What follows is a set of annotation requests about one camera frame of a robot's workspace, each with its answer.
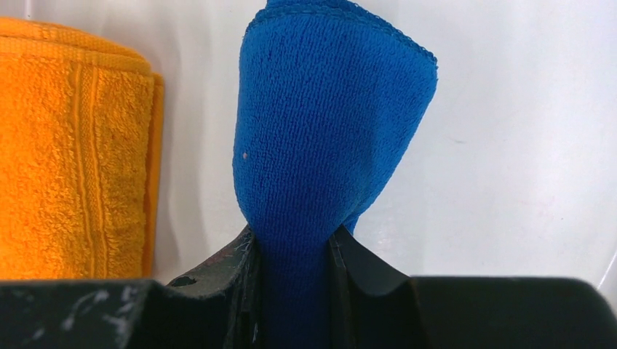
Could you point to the blue towel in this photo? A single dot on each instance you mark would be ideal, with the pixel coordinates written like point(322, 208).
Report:
point(330, 96)

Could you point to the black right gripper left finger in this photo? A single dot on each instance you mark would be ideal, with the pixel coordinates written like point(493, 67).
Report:
point(214, 305)

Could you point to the orange towel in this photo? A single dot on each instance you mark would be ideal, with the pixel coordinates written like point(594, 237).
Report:
point(81, 143)

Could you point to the white plastic basin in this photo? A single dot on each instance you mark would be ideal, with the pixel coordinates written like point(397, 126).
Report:
point(511, 172)

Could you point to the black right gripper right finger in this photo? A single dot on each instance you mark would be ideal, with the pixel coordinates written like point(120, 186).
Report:
point(376, 306)

